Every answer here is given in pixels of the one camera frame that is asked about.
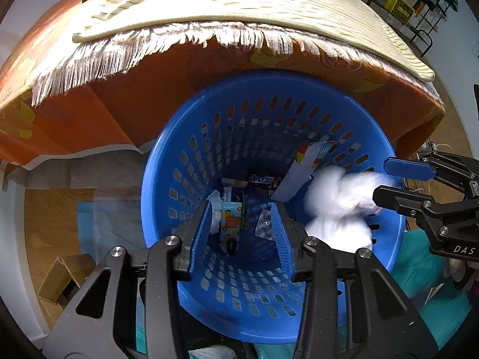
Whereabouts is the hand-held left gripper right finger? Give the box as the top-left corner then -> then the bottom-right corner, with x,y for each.
269,202 -> 439,359

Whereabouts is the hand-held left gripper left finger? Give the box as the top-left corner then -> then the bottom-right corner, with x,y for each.
42,198 -> 213,359

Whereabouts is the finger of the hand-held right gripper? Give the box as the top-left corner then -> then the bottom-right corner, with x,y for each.
372,184 -> 479,263
383,150 -> 479,192

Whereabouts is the blue plastic basket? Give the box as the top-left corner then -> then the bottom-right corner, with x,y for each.
140,69 -> 409,345

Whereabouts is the silver blister pack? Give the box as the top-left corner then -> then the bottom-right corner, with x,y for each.
255,209 -> 276,241

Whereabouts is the light blue colourful packet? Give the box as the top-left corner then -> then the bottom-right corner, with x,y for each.
219,201 -> 242,257

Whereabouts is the brown candy bar wrapper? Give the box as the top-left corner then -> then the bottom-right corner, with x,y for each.
248,173 -> 282,190

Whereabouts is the flattened white striped carton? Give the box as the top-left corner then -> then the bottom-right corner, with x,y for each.
271,141 -> 338,203

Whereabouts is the teal cloth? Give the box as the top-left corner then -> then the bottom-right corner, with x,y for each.
127,227 -> 473,359

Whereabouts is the black drying rack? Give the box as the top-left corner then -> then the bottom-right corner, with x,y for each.
336,0 -> 460,57

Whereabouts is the brown cardboard box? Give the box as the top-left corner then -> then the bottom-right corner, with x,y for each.
37,253 -> 97,306

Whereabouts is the orange floral bedsheet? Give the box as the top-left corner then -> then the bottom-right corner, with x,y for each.
0,0 -> 447,168

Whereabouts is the yellow plastic crate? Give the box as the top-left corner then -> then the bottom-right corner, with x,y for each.
383,0 -> 417,24

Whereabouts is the striped cream blanket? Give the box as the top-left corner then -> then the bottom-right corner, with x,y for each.
31,0 -> 437,107

